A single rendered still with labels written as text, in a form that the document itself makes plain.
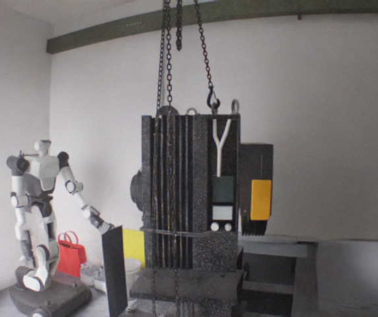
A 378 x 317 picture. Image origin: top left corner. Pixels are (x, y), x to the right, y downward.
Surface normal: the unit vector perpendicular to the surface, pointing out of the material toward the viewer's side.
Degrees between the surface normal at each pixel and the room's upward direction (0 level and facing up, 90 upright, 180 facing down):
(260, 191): 90
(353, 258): 90
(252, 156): 90
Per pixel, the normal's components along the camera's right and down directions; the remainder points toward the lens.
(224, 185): -0.14, 0.07
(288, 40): -0.37, 0.07
